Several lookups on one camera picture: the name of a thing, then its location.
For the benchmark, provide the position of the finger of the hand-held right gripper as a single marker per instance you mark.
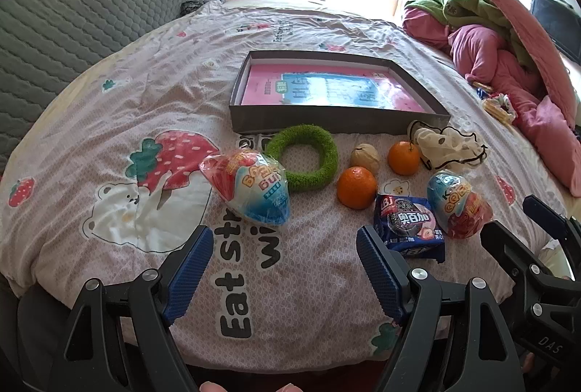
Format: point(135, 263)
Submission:
point(542, 208)
point(504, 242)

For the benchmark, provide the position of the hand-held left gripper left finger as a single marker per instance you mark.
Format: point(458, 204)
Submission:
point(190, 274)

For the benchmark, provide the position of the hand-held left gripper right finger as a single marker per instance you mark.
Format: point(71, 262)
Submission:
point(376, 269)

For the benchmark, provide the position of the blue cookie packet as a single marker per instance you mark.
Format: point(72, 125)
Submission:
point(408, 221)

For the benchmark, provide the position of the egg-shaped snack packet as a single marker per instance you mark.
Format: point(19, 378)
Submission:
point(254, 192)
point(454, 206)

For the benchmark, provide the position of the walnut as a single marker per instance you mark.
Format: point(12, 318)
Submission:
point(364, 158)

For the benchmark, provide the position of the orange mandarin with stem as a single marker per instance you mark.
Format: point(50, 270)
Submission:
point(404, 158)

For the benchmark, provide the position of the grey shallow cardboard box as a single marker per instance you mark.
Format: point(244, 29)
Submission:
point(317, 119)

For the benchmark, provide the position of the yellow white snack packet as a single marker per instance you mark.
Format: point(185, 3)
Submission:
point(499, 108)

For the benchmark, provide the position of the blue orange snack packet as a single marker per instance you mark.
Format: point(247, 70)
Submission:
point(481, 85)

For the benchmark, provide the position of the pink duvet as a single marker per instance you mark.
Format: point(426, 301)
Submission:
point(481, 51)

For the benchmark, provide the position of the pink quilted pad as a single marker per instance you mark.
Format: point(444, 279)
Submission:
point(535, 38)

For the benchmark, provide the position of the black television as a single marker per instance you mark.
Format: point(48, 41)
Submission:
point(556, 24)

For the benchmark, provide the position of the pink printed board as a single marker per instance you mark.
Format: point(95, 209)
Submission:
point(263, 87)

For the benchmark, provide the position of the green garment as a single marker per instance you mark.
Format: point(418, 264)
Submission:
point(472, 8)

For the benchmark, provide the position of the dark fuzzy pillow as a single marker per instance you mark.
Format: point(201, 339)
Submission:
point(199, 6)

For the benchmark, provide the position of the grey quilted headboard cover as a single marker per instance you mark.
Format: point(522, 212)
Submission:
point(68, 10)

